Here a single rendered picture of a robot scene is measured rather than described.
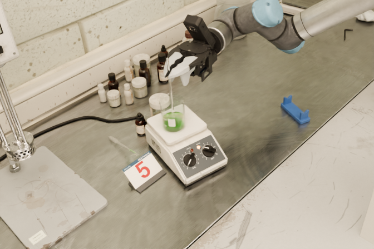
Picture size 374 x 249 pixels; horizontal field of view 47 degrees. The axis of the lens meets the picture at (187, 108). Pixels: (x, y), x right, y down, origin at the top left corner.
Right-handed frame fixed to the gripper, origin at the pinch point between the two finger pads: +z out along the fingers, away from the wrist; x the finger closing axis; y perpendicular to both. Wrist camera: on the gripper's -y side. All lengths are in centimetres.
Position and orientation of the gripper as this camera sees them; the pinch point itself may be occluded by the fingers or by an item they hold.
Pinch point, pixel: (169, 71)
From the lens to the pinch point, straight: 100.4
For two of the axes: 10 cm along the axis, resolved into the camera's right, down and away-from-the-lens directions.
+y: 0.6, 7.9, 6.1
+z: -5.2, 5.5, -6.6
